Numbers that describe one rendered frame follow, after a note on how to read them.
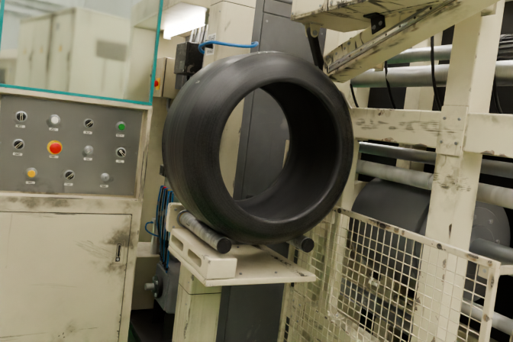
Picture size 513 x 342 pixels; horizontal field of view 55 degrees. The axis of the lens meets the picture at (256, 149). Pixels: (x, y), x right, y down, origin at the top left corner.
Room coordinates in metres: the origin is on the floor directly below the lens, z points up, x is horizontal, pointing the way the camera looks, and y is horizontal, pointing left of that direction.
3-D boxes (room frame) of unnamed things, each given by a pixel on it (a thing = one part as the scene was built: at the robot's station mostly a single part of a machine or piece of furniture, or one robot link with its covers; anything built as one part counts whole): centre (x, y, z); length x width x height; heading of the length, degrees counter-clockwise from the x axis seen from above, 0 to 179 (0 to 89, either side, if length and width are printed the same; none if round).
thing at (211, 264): (1.53, 0.14, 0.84); 0.36 x 0.09 x 0.06; 27
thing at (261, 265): (1.59, 0.01, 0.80); 0.37 x 0.36 x 0.02; 117
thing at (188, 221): (1.52, 0.14, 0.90); 0.35 x 0.05 x 0.05; 27
